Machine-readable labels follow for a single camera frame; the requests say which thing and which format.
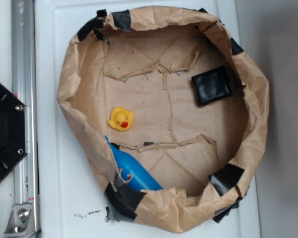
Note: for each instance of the yellow rubber duck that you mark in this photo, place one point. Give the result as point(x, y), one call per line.
point(121, 119)

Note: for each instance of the blue plastic bottle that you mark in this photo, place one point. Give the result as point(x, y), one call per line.
point(136, 176)

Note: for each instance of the brown paper bag bin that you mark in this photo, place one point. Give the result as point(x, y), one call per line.
point(142, 60)

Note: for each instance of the black square pouch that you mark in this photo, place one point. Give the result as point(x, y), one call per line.
point(211, 86)

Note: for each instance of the aluminium extrusion rail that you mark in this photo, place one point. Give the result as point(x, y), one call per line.
point(26, 173)

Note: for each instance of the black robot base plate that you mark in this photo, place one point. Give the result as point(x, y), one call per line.
point(12, 132)

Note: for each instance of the metal corner bracket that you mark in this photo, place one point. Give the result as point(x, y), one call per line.
point(21, 222)

